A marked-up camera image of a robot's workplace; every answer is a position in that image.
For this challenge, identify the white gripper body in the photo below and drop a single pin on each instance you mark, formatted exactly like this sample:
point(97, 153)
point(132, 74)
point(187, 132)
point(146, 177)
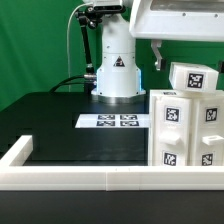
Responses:
point(182, 20)

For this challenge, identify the white cabinet top block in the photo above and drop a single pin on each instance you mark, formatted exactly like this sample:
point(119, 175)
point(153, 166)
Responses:
point(193, 77)

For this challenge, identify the white cabinet door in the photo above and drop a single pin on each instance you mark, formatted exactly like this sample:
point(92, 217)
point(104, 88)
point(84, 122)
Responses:
point(171, 131)
point(207, 134)

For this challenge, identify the white cabinet body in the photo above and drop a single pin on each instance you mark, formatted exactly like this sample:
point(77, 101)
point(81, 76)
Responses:
point(157, 94)

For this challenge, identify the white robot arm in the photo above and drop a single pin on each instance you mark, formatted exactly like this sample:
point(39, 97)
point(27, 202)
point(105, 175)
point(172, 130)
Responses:
point(126, 21)

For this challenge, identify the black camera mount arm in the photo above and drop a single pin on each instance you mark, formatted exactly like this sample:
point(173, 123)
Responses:
point(87, 20)

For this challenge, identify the black camera on mount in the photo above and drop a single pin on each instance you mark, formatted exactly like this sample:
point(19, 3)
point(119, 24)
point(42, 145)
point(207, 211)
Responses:
point(111, 9)

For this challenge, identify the flat white base plate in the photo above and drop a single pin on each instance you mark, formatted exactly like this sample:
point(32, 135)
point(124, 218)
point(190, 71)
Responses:
point(113, 121)

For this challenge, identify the white U-shaped frame border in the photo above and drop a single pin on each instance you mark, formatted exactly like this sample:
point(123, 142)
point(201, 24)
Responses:
point(16, 175)

